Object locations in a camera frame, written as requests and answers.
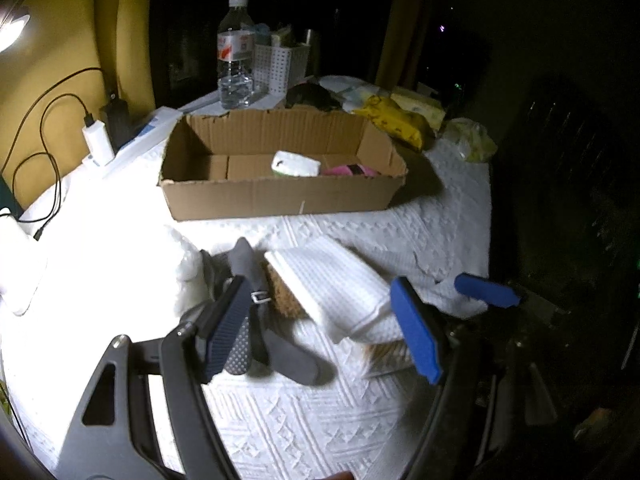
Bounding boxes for yellow patterned packet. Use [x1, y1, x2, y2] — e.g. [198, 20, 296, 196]
[352, 96, 435, 150]

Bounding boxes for dark green book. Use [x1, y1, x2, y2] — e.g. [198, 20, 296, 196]
[0, 175, 24, 219]

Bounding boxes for white charger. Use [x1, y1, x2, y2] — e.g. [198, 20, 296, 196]
[82, 121, 116, 167]

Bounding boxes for black adapter cable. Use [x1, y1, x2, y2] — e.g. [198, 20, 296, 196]
[0, 66, 118, 176]

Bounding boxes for white perforated basket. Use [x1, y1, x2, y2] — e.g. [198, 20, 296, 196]
[254, 42, 312, 95]

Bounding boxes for white waffle towel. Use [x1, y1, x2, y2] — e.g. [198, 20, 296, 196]
[264, 235, 407, 345]

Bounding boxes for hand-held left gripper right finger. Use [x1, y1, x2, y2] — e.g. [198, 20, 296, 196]
[390, 276, 497, 480]

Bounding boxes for metal cylinder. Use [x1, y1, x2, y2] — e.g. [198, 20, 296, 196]
[300, 29, 321, 78]

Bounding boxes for crumpled clear plastic bag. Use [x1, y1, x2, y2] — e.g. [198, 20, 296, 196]
[442, 117, 499, 163]

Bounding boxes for black power adapter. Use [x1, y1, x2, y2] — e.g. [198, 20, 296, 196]
[99, 91, 134, 154]

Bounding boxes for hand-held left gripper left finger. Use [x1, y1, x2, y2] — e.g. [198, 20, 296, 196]
[55, 275, 257, 480]

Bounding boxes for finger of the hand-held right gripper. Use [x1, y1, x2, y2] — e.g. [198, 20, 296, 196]
[454, 272, 522, 309]

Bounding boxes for grey grip sock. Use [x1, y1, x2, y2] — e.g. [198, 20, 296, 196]
[180, 237, 322, 387]

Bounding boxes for black charger cable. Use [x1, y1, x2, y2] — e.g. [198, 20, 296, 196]
[12, 94, 96, 242]

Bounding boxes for white tissue packets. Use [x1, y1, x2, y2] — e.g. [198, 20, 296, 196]
[320, 76, 381, 106]

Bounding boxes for clear plastic water bottle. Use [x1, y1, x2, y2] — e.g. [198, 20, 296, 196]
[216, 0, 257, 110]

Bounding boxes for bright lamp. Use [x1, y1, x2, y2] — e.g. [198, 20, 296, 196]
[0, 10, 34, 54]

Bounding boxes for brown coir scrub pad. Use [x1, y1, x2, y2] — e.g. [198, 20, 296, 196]
[265, 260, 321, 319]

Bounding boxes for pale yellow tissue packet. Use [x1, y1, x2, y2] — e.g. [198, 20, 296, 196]
[390, 86, 446, 131]

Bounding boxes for small white green pouch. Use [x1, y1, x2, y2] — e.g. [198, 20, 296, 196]
[271, 151, 321, 178]

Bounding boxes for white power strip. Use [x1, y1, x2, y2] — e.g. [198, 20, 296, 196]
[82, 106, 184, 179]

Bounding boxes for pink soft item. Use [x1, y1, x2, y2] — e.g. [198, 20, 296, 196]
[322, 163, 381, 178]

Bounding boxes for brown cardboard box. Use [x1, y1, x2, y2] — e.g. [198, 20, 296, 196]
[158, 107, 408, 222]

